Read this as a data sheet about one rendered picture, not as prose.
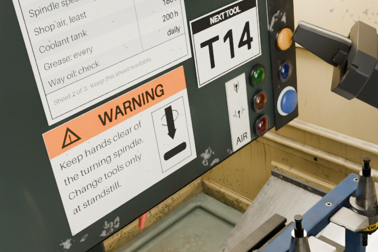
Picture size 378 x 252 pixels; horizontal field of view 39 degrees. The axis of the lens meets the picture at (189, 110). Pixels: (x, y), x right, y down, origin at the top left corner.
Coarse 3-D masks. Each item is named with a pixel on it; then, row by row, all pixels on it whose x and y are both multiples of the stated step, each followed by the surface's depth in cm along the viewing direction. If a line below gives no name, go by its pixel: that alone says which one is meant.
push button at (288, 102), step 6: (288, 90) 64; (282, 96) 64; (288, 96) 64; (294, 96) 65; (282, 102) 64; (288, 102) 64; (294, 102) 65; (282, 108) 64; (288, 108) 65; (294, 108) 66
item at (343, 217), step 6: (336, 210) 109; (342, 210) 109; (348, 210) 108; (330, 216) 108; (336, 216) 107; (342, 216) 107; (348, 216) 107; (354, 216) 107; (360, 216) 106; (366, 216) 107; (336, 222) 106; (342, 222) 106; (348, 222) 105; (354, 222) 105; (360, 222) 105; (366, 222) 105; (348, 228) 104; (354, 228) 103; (360, 228) 103
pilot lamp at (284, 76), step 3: (288, 63) 63; (285, 66) 63; (288, 66) 63; (282, 69) 63; (285, 69) 63; (288, 69) 63; (291, 69) 64; (282, 72) 63; (285, 72) 63; (288, 72) 63; (282, 75) 63; (285, 75) 63; (288, 75) 63; (285, 78) 63
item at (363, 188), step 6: (360, 174) 106; (372, 174) 105; (360, 180) 106; (366, 180) 105; (372, 180) 105; (360, 186) 106; (366, 186) 105; (372, 186) 106; (360, 192) 107; (366, 192) 106; (372, 192) 106; (354, 198) 109; (360, 198) 107; (366, 198) 106; (372, 198) 106; (360, 204) 107; (366, 204) 107; (372, 204) 107
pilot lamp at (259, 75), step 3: (258, 69) 59; (261, 69) 60; (255, 72) 59; (258, 72) 59; (261, 72) 60; (264, 72) 60; (255, 75) 59; (258, 75) 59; (261, 75) 60; (264, 75) 60; (255, 78) 59; (258, 78) 60; (261, 78) 60; (255, 81) 60; (258, 81) 60; (261, 81) 60
